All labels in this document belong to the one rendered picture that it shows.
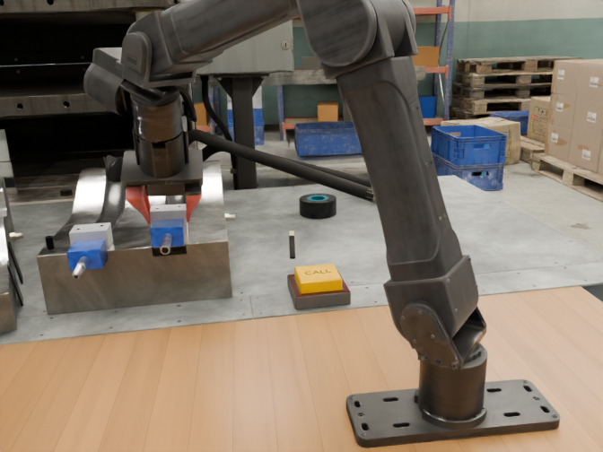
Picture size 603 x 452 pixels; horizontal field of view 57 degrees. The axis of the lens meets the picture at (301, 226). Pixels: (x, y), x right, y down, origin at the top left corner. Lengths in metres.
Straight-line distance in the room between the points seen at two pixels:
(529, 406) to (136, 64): 0.54
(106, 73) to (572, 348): 0.65
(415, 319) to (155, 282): 0.43
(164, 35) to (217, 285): 0.37
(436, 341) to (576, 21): 7.80
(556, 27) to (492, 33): 0.81
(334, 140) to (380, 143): 4.05
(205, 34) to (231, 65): 1.02
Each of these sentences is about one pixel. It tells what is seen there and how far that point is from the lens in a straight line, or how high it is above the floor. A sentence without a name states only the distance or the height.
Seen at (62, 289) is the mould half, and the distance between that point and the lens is 0.85.
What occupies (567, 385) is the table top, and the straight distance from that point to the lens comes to 0.69.
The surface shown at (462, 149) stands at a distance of 4.39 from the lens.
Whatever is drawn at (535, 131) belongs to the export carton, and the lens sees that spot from 6.05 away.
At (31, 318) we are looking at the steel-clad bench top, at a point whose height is 0.80.
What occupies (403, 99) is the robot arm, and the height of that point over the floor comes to 1.11.
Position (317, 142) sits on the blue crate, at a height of 0.37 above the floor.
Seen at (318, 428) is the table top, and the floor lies 0.80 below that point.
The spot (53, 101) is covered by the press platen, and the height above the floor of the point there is 1.02.
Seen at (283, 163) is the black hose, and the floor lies 0.88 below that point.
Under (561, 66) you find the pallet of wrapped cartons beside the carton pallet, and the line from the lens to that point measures 5.19.
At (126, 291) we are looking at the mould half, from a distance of 0.84.
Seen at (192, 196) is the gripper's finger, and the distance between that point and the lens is 0.74.
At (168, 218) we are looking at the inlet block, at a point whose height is 0.93.
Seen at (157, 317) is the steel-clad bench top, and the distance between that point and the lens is 0.81.
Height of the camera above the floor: 1.16
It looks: 19 degrees down
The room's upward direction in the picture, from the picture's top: 2 degrees counter-clockwise
